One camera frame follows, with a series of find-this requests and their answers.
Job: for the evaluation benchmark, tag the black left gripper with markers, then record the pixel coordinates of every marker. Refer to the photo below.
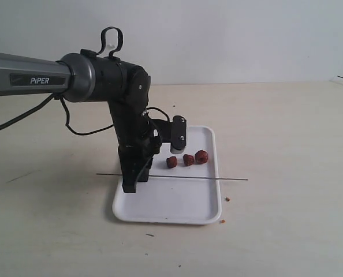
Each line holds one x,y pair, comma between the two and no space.
138,131

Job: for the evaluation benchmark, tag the red jujube piece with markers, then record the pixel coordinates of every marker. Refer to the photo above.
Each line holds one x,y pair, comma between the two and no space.
171,162
188,160
201,157

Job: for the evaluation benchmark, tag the thin metal skewer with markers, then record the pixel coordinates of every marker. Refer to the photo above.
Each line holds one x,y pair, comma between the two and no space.
179,177

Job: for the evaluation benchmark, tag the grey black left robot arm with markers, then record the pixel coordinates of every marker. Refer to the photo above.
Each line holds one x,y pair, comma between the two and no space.
84,77

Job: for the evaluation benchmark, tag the white rectangular plastic tray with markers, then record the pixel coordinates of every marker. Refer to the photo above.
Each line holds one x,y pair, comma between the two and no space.
173,200

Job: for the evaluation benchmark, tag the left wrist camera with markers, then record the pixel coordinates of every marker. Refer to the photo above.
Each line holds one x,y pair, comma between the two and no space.
178,136

